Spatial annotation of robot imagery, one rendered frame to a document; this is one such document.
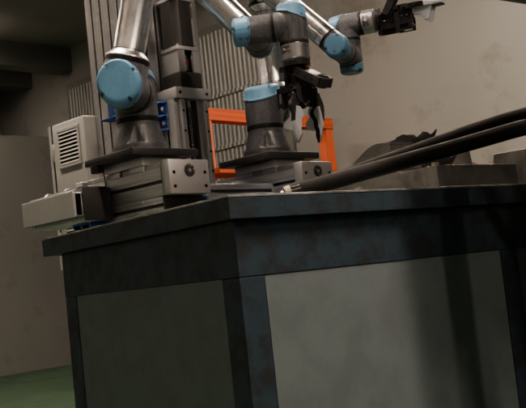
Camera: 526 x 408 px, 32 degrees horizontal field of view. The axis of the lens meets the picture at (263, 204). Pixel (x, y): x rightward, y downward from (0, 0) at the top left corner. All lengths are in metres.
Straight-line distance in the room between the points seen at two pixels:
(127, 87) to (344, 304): 1.03
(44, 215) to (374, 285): 1.23
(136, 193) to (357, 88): 4.70
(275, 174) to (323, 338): 1.29
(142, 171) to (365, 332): 1.03
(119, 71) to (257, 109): 0.61
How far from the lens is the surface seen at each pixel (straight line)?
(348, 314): 1.59
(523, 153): 2.34
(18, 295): 9.58
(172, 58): 2.81
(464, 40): 6.53
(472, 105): 6.44
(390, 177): 2.04
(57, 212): 2.56
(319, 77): 2.31
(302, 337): 1.52
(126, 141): 2.51
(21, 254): 9.63
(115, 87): 2.40
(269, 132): 2.84
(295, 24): 2.40
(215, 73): 8.10
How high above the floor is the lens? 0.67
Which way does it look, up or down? 5 degrees up
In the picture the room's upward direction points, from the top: 6 degrees counter-clockwise
